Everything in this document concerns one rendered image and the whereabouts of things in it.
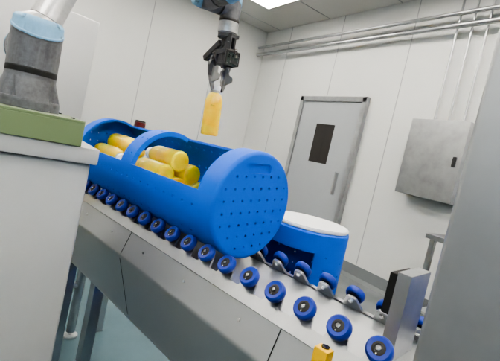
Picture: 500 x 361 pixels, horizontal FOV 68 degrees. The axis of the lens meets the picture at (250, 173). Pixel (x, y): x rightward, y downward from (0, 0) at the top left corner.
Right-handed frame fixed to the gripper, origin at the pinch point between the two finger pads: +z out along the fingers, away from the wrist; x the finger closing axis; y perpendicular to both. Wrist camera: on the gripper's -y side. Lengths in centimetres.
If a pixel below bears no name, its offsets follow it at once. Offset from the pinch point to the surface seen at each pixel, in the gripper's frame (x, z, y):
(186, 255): -34, 48, 42
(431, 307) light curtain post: -55, 27, 107
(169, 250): -35, 49, 36
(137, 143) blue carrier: -33.7, 23.8, 8.2
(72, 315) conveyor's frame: -15, 129, -79
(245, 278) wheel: -33, 46, 64
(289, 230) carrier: 3, 44, 45
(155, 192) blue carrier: -36, 35, 27
